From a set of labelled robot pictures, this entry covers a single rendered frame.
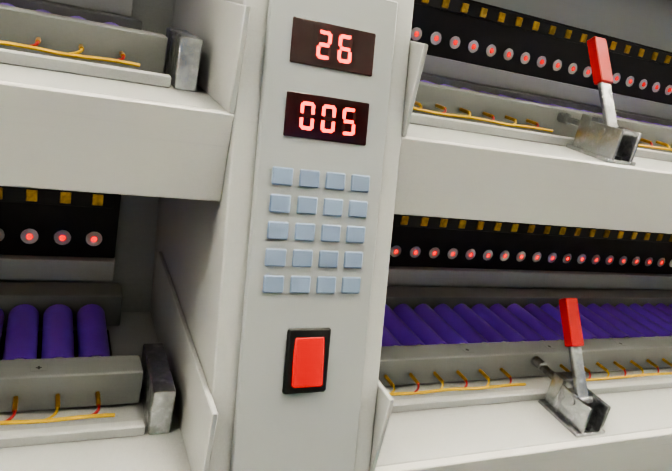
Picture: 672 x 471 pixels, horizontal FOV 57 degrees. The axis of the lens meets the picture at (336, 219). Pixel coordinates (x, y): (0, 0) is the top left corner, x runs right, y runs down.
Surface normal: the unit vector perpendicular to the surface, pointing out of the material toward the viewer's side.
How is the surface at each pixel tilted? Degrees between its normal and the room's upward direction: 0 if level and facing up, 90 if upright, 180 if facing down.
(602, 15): 90
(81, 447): 16
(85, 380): 106
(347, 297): 90
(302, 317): 90
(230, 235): 90
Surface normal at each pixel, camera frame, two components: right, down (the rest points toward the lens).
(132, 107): 0.38, 0.36
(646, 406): 0.21, -0.93
